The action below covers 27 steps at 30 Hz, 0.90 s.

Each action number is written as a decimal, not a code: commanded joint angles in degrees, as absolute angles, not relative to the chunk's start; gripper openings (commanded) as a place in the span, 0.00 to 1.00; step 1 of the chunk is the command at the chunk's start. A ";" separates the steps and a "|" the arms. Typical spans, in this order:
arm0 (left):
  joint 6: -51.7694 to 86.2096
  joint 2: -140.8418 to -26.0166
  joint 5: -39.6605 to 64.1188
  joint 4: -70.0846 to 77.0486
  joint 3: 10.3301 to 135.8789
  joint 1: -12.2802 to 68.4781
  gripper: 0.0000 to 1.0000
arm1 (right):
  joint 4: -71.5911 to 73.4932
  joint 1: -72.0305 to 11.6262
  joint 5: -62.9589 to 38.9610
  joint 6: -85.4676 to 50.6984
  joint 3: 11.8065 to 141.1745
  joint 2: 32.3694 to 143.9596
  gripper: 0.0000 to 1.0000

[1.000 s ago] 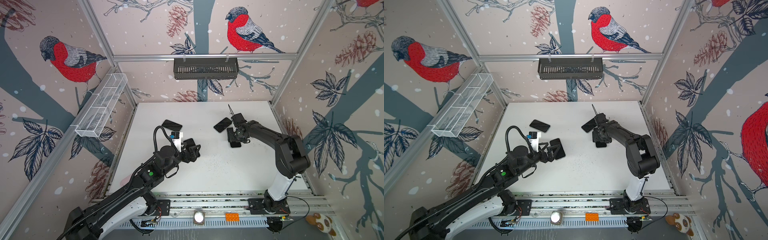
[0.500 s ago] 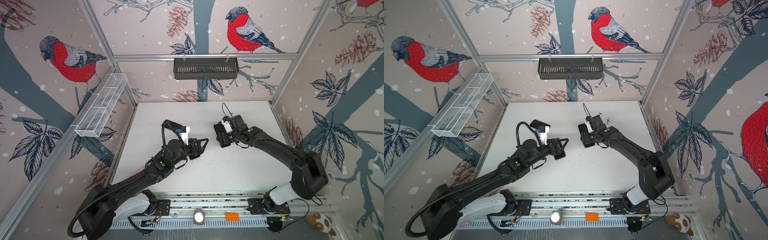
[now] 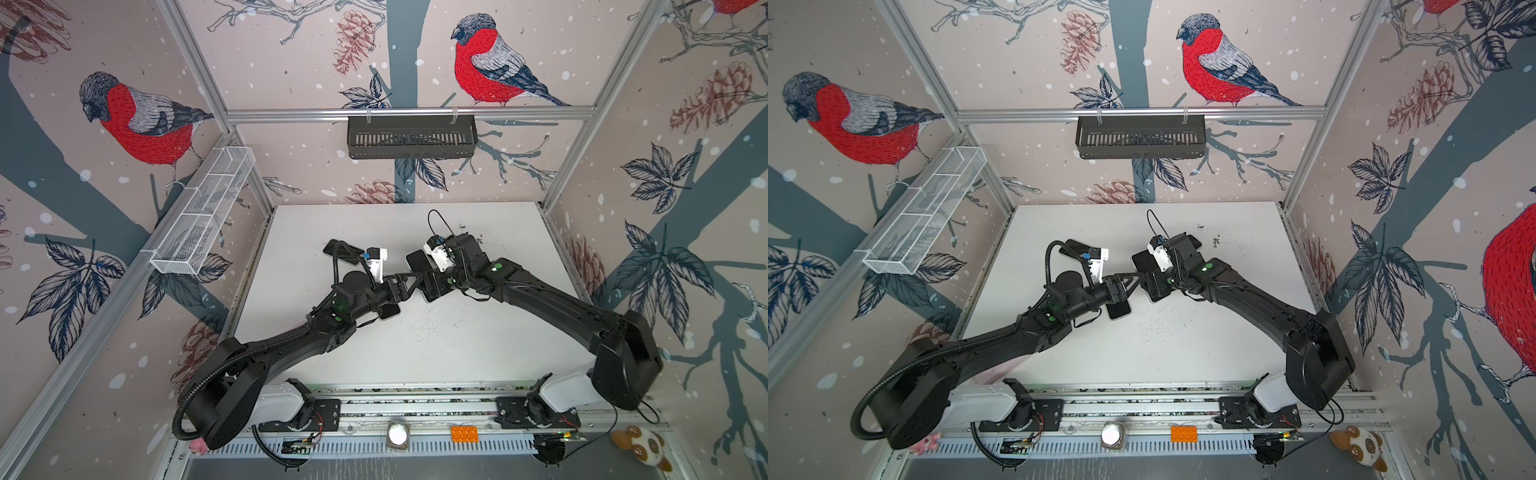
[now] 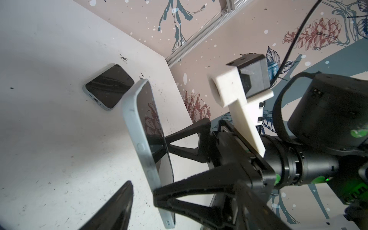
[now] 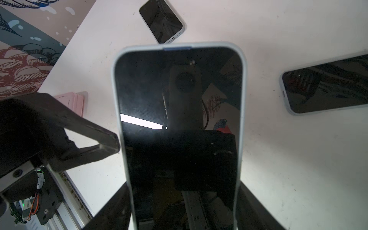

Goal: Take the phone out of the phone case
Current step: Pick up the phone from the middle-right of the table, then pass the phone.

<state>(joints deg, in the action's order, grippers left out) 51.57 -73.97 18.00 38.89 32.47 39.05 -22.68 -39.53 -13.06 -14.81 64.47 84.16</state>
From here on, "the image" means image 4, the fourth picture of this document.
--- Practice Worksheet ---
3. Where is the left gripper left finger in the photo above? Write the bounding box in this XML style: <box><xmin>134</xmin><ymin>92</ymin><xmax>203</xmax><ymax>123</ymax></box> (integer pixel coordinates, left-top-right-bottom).
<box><xmin>80</xmin><ymin>181</ymin><xmax>134</xmax><ymax>230</ymax></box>

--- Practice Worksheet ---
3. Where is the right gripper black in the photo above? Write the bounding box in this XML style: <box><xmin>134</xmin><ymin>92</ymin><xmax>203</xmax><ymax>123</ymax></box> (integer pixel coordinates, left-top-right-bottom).
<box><xmin>149</xmin><ymin>118</ymin><xmax>277</xmax><ymax>230</ymax></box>

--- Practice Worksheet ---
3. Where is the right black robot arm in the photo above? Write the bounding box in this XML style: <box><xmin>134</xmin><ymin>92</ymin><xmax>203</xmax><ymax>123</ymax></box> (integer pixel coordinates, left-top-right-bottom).
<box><xmin>153</xmin><ymin>72</ymin><xmax>368</xmax><ymax>230</ymax></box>

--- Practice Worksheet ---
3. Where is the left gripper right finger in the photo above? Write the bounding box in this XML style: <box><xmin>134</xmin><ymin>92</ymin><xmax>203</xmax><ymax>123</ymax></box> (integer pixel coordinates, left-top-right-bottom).
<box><xmin>234</xmin><ymin>181</ymin><xmax>290</xmax><ymax>230</ymax></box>

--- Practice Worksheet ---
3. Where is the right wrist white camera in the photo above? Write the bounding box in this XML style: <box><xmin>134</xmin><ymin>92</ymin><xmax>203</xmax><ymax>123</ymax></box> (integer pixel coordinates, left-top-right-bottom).
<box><xmin>207</xmin><ymin>54</ymin><xmax>274</xmax><ymax>157</ymax></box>

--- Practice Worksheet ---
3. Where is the black phone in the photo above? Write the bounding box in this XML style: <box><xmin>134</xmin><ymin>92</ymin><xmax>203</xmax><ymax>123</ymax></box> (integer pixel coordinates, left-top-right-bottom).
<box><xmin>82</xmin><ymin>63</ymin><xmax>135</xmax><ymax>111</ymax></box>

